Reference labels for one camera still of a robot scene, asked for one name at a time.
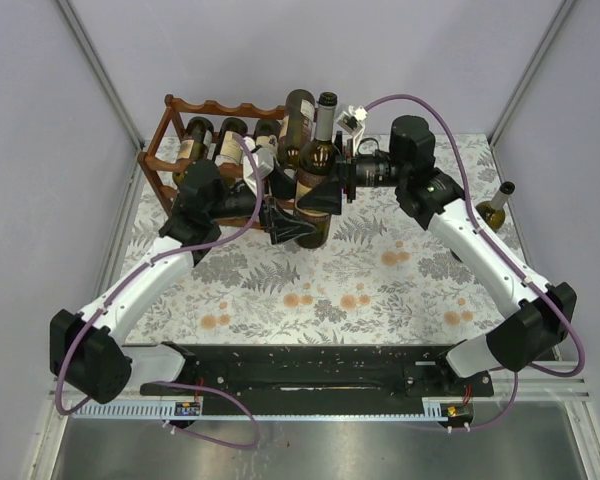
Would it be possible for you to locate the wine bottle brown label front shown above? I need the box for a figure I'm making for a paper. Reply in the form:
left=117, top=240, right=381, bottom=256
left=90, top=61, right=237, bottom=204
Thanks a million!
left=294, top=92, right=338, bottom=249

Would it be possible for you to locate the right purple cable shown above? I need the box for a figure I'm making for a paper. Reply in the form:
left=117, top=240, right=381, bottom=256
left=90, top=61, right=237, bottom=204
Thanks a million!
left=354, top=93, right=586, bottom=434

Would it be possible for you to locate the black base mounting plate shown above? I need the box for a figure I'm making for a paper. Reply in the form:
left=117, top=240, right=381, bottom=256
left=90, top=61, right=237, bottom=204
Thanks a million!
left=171, top=344, right=494, bottom=398

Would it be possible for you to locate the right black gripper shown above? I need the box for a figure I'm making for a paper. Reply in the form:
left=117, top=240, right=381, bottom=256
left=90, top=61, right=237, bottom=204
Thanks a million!
left=297, top=132, right=408, bottom=216

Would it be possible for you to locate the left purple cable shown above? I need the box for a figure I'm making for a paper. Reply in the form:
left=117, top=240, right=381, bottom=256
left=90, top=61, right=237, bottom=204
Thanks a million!
left=54, top=132, right=267, bottom=449

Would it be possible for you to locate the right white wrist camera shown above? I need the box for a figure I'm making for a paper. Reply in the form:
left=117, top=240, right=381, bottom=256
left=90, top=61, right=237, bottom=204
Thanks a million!
left=335, top=105, right=368, bottom=151

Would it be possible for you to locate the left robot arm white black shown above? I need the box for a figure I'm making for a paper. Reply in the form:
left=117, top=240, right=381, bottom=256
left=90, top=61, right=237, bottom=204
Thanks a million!
left=49, top=160, right=315, bottom=404

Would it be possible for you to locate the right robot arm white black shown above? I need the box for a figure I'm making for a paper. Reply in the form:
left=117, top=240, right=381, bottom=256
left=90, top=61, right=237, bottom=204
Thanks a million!
left=295, top=115, right=577, bottom=396

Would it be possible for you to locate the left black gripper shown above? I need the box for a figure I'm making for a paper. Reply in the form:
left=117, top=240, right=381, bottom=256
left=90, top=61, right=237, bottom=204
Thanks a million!
left=208, top=162, right=317, bottom=243

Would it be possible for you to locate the wine bottle brown label back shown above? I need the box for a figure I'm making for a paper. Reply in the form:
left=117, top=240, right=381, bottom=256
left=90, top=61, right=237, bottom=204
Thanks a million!
left=278, top=89, right=315, bottom=170

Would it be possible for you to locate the white slotted cable duct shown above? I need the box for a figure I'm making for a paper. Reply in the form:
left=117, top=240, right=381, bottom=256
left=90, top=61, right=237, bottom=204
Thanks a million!
left=74, top=396, right=474, bottom=422

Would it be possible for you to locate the green wine bottle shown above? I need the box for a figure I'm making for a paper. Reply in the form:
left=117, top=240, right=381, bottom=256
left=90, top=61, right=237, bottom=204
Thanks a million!
left=172, top=116, right=214, bottom=186

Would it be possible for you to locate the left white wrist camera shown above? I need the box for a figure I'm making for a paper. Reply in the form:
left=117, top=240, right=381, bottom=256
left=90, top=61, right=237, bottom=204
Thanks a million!
left=242, top=146, right=275, bottom=195

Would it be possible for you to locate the brown wooden wine rack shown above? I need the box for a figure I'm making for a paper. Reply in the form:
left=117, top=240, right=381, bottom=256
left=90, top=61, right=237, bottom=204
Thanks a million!
left=136, top=93, right=331, bottom=231

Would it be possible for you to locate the wine bottle brown label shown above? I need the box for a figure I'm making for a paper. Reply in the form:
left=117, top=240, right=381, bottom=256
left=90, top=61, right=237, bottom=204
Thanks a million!
left=278, top=89, right=315, bottom=170
left=294, top=92, right=338, bottom=249

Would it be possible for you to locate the floral patterned table mat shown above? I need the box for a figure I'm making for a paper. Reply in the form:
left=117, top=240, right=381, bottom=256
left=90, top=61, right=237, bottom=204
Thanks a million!
left=101, top=132, right=552, bottom=346

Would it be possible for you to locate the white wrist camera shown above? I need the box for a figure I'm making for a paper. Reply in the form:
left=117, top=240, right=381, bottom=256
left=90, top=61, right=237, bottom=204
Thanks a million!
left=242, top=146, right=275, bottom=195
left=335, top=105, right=368, bottom=151

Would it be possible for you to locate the purple cable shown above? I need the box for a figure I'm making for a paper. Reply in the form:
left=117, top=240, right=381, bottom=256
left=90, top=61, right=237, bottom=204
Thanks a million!
left=354, top=93, right=586, bottom=434
left=54, top=132, right=267, bottom=449

